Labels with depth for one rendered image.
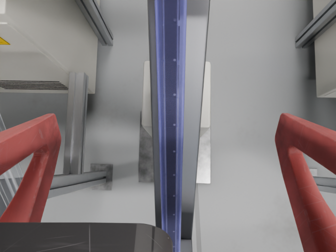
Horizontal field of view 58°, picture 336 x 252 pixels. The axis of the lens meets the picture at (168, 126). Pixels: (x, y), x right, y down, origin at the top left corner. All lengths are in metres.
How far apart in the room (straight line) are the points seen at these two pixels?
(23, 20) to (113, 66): 0.57
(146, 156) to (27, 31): 0.60
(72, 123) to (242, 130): 0.59
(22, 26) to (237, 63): 0.76
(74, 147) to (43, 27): 0.29
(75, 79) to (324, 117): 0.85
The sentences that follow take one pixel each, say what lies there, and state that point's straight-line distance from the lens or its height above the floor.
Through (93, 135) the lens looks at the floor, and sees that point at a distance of 1.12.
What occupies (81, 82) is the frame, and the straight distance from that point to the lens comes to 0.82.
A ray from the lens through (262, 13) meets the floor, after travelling 1.25.
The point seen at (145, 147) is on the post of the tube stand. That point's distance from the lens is 1.07.
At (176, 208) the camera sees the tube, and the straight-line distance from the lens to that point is 0.21.
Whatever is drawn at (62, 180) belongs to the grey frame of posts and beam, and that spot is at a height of 0.43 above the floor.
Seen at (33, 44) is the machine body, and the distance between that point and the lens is 0.69.
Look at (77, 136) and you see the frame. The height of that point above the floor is 0.32.
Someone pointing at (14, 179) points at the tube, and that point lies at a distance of 0.22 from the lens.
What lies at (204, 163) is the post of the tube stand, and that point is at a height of 0.01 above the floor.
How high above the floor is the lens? 1.07
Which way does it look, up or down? 83 degrees down
